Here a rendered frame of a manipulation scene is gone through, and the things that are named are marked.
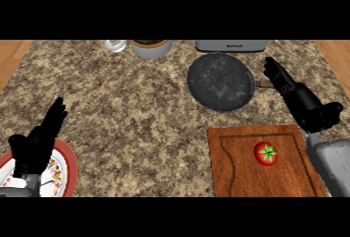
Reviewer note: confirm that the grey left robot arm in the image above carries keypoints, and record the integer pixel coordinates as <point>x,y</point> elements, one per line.
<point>20,187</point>

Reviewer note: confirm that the grey toaster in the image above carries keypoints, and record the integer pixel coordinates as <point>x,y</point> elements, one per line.
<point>230,45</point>

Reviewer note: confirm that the small white jar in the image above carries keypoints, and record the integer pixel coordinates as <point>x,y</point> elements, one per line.
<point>113,45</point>

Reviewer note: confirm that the red-rimmed white plate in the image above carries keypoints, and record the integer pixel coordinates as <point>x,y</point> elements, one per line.
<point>60,172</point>

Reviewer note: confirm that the brown wooden cutting board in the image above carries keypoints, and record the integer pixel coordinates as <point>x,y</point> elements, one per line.
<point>264,176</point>

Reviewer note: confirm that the white plant pot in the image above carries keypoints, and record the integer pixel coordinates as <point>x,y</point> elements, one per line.
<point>150,48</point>

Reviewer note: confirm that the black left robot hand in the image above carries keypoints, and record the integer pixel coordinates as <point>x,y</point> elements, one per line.
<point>38,139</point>

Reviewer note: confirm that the dark grey frying pan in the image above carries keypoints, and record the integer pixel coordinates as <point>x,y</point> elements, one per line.
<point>220,81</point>

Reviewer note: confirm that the red tomato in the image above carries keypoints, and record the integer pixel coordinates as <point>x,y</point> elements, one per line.
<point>266,153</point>

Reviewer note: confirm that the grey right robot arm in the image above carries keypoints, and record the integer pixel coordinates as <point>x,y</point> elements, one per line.
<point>329,165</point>

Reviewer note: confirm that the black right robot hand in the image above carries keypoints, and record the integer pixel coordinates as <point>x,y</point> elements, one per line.
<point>303,103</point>

